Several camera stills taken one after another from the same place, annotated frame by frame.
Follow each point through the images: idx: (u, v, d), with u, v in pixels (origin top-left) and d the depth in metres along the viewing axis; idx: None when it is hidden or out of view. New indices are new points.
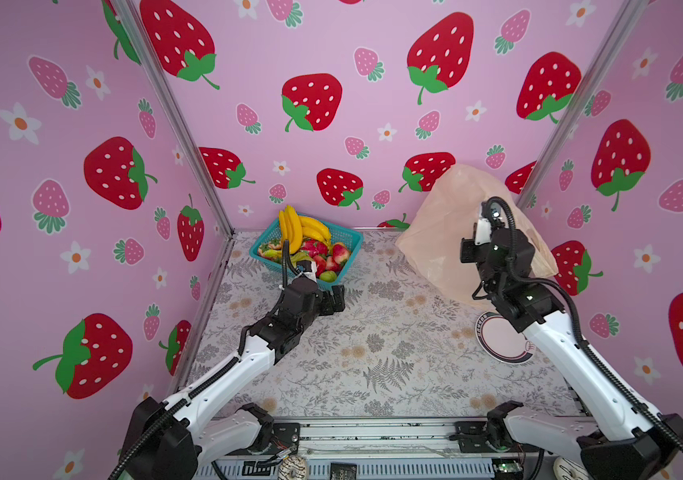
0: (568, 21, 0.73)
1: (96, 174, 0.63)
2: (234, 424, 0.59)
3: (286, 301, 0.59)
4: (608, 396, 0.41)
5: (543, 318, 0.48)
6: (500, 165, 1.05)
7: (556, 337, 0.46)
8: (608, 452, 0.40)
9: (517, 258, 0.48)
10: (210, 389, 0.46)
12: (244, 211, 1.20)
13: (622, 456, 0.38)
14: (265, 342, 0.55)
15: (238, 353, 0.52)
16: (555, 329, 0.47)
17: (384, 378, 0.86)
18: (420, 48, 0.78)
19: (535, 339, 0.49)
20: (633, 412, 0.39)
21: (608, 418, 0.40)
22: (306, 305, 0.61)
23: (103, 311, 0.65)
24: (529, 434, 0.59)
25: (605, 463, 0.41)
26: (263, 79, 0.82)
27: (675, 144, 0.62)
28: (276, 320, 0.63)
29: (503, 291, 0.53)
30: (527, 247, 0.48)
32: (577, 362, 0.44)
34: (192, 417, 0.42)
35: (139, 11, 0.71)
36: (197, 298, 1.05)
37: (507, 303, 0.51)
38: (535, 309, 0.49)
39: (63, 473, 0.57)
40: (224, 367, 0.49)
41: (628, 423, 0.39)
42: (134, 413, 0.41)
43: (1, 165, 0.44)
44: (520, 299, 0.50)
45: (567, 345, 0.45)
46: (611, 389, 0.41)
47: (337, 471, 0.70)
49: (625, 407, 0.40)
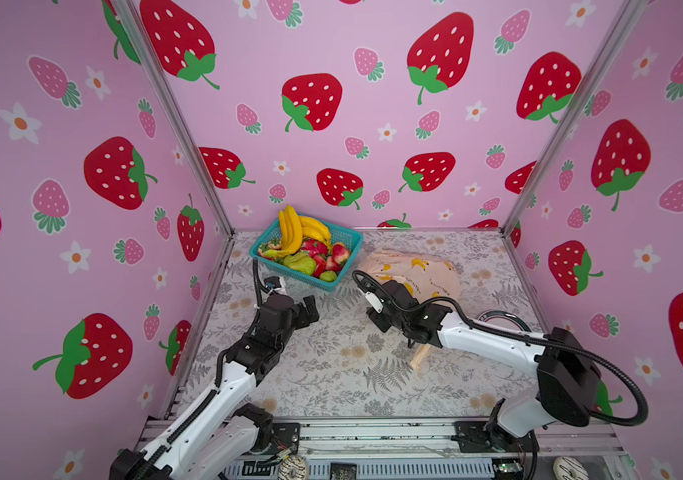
0: (568, 21, 0.73)
1: (96, 174, 0.63)
2: (228, 437, 0.59)
3: (263, 320, 0.58)
4: (508, 346, 0.49)
5: (440, 325, 0.58)
6: (499, 165, 1.05)
7: (454, 331, 0.56)
8: (548, 389, 0.44)
9: (395, 298, 0.63)
10: (191, 427, 0.45)
12: (244, 211, 1.20)
13: (551, 385, 0.43)
14: (243, 366, 0.54)
15: (215, 383, 0.51)
16: (451, 325, 0.57)
17: (384, 378, 0.86)
18: (420, 48, 0.78)
19: (451, 343, 0.57)
20: (528, 346, 0.47)
21: (522, 363, 0.47)
22: (283, 322, 0.61)
23: (102, 311, 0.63)
24: (521, 423, 0.59)
25: (560, 406, 0.45)
26: (263, 79, 0.82)
27: (675, 144, 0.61)
28: (253, 342, 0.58)
29: (408, 323, 0.64)
30: (395, 285, 0.64)
32: (477, 337, 0.53)
34: (174, 462, 0.41)
35: (140, 11, 0.71)
36: (196, 298, 1.04)
37: (416, 332, 0.61)
38: (434, 327, 0.58)
39: (63, 473, 0.57)
40: (201, 403, 0.48)
41: (530, 356, 0.46)
42: (113, 466, 0.40)
43: (2, 165, 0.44)
44: (422, 323, 0.60)
45: (465, 331, 0.55)
46: (508, 340, 0.50)
47: (337, 471, 0.70)
49: (521, 346, 0.48)
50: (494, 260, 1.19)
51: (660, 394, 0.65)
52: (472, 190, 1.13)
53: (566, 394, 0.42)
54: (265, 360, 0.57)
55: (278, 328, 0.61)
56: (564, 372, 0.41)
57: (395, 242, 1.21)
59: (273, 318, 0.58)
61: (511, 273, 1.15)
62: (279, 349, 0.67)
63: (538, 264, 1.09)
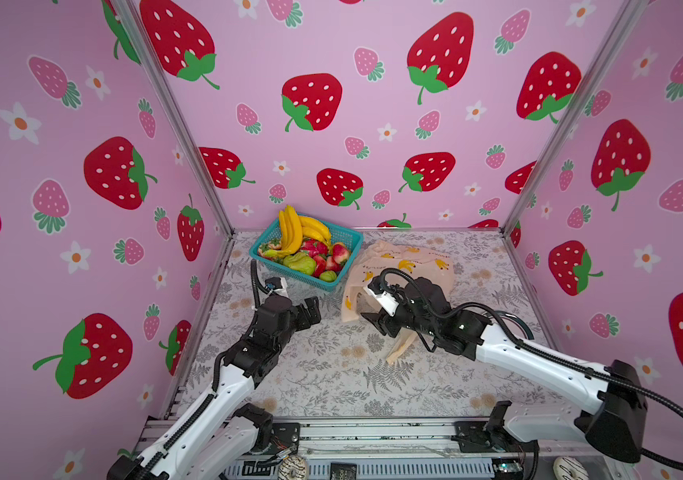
0: (568, 21, 0.73)
1: (96, 174, 0.63)
2: (227, 438, 0.59)
3: (261, 322, 0.57)
4: (565, 376, 0.44)
5: (481, 339, 0.52)
6: (500, 165, 1.05)
7: (498, 349, 0.50)
8: (603, 427, 0.41)
9: (431, 301, 0.55)
10: (188, 433, 0.45)
12: (244, 211, 1.20)
13: (612, 424, 0.40)
14: (241, 369, 0.53)
15: (213, 388, 0.50)
16: (494, 343, 0.51)
17: (384, 378, 0.86)
18: (420, 48, 0.78)
19: (489, 359, 0.52)
20: (588, 380, 0.43)
21: (577, 396, 0.44)
22: (281, 323, 0.60)
23: (102, 311, 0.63)
24: (529, 430, 0.58)
25: (612, 442, 0.42)
26: (263, 79, 0.82)
27: (675, 144, 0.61)
28: (251, 344, 0.59)
29: (440, 332, 0.58)
30: (430, 288, 0.55)
32: (526, 361, 0.48)
34: (171, 469, 0.41)
35: (140, 11, 0.71)
36: (197, 298, 1.05)
37: (450, 342, 0.54)
38: (470, 339, 0.52)
39: (63, 473, 0.57)
40: (200, 407, 0.48)
41: (592, 391, 0.42)
42: (109, 472, 0.40)
43: (2, 165, 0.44)
44: (456, 333, 0.54)
45: (510, 350, 0.50)
46: (564, 369, 0.45)
47: (337, 471, 0.70)
49: (580, 378, 0.44)
50: (494, 260, 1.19)
51: (660, 394, 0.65)
52: (472, 190, 1.13)
53: (629, 436, 0.39)
54: (263, 363, 0.56)
55: (277, 329, 0.60)
56: (630, 414, 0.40)
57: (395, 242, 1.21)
59: (272, 320, 0.58)
61: (511, 273, 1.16)
62: (278, 350, 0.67)
63: (538, 264, 1.09)
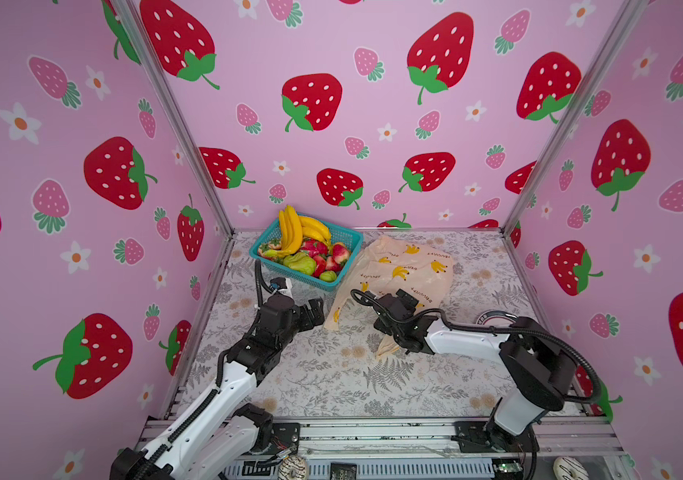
0: (568, 21, 0.73)
1: (96, 174, 0.63)
2: (228, 438, 0.58)
3: (263, 320, 0.58)
4: (480, 339, 0.53)
5: (427, 332, 0.64)
6: (499, 165, 1.05)
7: (438, 335, 0.61)
8: (517, 374, 0.47)
9: (391, 311, 0.69)
10: (191, 427, 0.45)
12: (244, 211, 1.20)
13: (516, 369, 0.46)
14: (243, 366, 0.54)
15: (216, 383, 0.51)
16: (434, 330, 0.63)
17: (384, 378, 0.86)
18: (420, 48, 0.78)
19: (439, 348, 0.63)
20: (495, 337, 0.51)
21: (491, 353, 0.51)
22: (283, 322, 0.61)
23: (102, 311, 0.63)
24: (516, 420, 0.59)
25: (535, 390, 0.46)
26: (263, 79, 0.82)
27: (675, 144, 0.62)
28: (253, 341, 0.62)
29: (403, 334, 0.70)
30: (390, 300, 0.69)
32: (455, 338, 0.58)
34: (175, 461, 0.41)
35: (140, 11, 0.71)
36: (197, 298, 1.05)
37: (410, 341, 0.67)
38: (422, 336, 0.64)
39: (63, 473, 0.57)
40: (203, 402, 0.48)
41: (496, 344, 0.50)
42: (113, 464, 0.40)
43: (2, 165, 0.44)
44: (415, 334, 0.65)
45: (445, 334, 0.60)
46: (480, 335, 0.54)
47: (337, 471, 0.70)
49: (490, 338, 0.52)
50: (494, 260, 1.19)
51: (660, 394, 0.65)
52: (472, 190, 1.13)
53: (531, 376, 0.45)
54: (265, 361, 0.57)
55: (280, 328, 0.61)
56: (528, 355, 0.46)
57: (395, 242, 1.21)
59: (275, 319, 0.59)
61: (511, 273, 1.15)
62: (279, 348, 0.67)
63: (538, 264, 1.09)
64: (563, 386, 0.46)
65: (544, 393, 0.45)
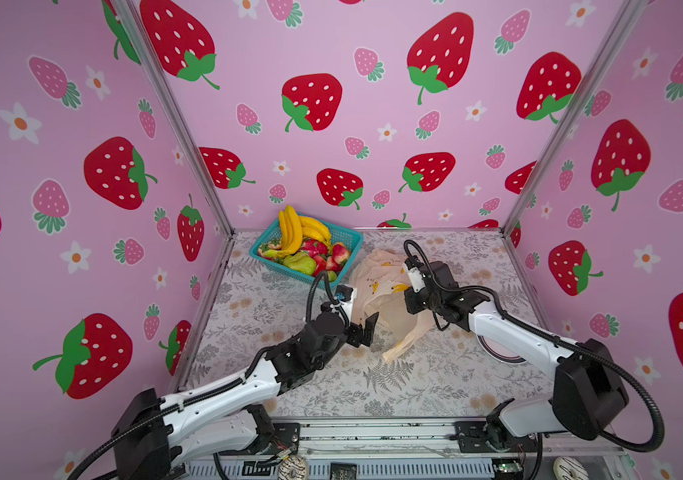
0: (568, 21, 0.73)
1: (96, 174, 0.63)
2: (229, 428, 0.59)
3: (304, 336, 0.54)
4: (535, 343, 0.49)
5: (473, 309, 0.60)
6: (499, 165, 1.05)
7: (485, 317, 0.57)
8: (562, 391, 0.44)
9: (437, 275, 0.66)
10: (204, 403, 0.46)
12: (244, 212, 1.20)
13: (565, 386, 0.43)
14: (275, 372, 0.54)
15: (244, 375, 0.51)
16: (483, 312, 0.58)
17: (384, 378, 0.86)
18: (420, 48, 0.78)
19: (479, 329, 0.59)
20: (555, 348, 0.47)
21: (543, 362, 0.47)
22: (323, 348, 0.56)
23: (103, 311, 0.65)
24: (523, 423, 0.59)
25: (567, 408, 0.44)
26: (263, 79, 0.82)
27: (675, 145, 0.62)
28: (294, 350, 0.60)
29: (443, 301, 0.66)
30: (439, 265, 0.66)
32: (506, 329, 0.53)
34: (178, 425, 0.43)
35: (140, 11, 0.71)
36: (196, 298, 1.04)
37: (449, 309, 0.63)
38: (467, 309, 0.60)
39: (63, 473, 0.57)
40: (226, 385, 0.49)
41: (553, 356, 0.46)
42: (134, 402, 0.43)
43: (2, 167, 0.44)
44: (456, 303, 0.62)
45: (496, 320, 0.56)
46: (537, 338, 0.50)
47: (337, 471, 0.70)
49: (548, 346, 0.48)
50: (494, 260, 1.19)
51: (659, 394, 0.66)
52: (472, 190, 1.13)
53: (578, 399, 0.42)
54: (296, 376, 0.55)
55: (320, 351, 0.57)
56: (585, 378, 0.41)
57: (395, 242, 1.21)
59: (314, 341, 0.54)
61: (511, 273, 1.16)
62: (315, 369, 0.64)
63: (538, 264, 1.09)
64: (602, 421, 0.43)
65: (580, 419, 0.43)
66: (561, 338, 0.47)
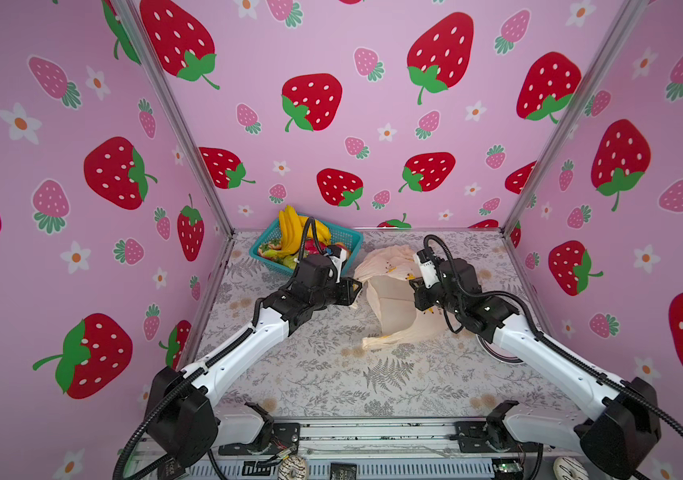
0: (568, 21, 0.73)
1: (96, 174, 0.63)
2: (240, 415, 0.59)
3: (302, 275, 0.59)
4: (575, 376, 0.45)
5: (502, 323, 0.54)
6: (499, 165, 1.05)
7: (516, 336, 0.51)
8: (600, 433, 0.41)
9: (462, 278, 0.58)
10: (226, 359, 0.46)
12: (244, 212, 1.20)
13: (607, 429, 0.40)
14: (278, 313, 0.55)
15: (252, 324, 0.52)
16: (514, 329, 0.52)
17: (384, 378, 0.86)
18: (420, 48, 0.78)
19: (504, 342, 0.53)
20: (599, 385, 0.43)
21: (585, 399, 0.43)
22: (318, 280, 0.61)
23: (102, 311, 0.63)
24: (530, 434, 0.59)
25: (599, 450, 0.42)
26: (263, 80, 0.82)
27: (675, 144, 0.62)
28: (288, 293, 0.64)
29: (464, 309, 0.60)
30: (463, 266, 0.59)
32: (537, 351, 0.49)
34: (210, 385, 0.43)
35: (140, 11, 0.71)
36: (197, 298, 1.05)
37: (472, 319, 0.57)
38: (491, 318, 0.55)
39: (63, 473, 0.57)
40: (241, 337, 0.50)
41: (598, 396, 0.42)
42: (154, 380, 0.42)
43: (2, 166, 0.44)
44: (480, 313, 0.56)
45: (528, 340, 0.50)
46: (577, 370, 0.45)
47: (337, 471, 0.70)
49: (591, 382, 0.43)
50: (494, 260, 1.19)
51: (659, 394, 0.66)
52: (472, 190, 1.13)
53: (623, 444, 0.39)
54: (297, 313, 0.57)
55: (312, 284, 0.61)
56: (632, 423, 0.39)
57: (394, 242, 1.21)
59: (310, 275, 0.58)
61: (511, 273, 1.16)
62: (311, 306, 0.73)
63: (538, 263, 1.08)
64: (636, 460, 0.41)
65: (614, 461, 0.41)
66: (605, 374, 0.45)
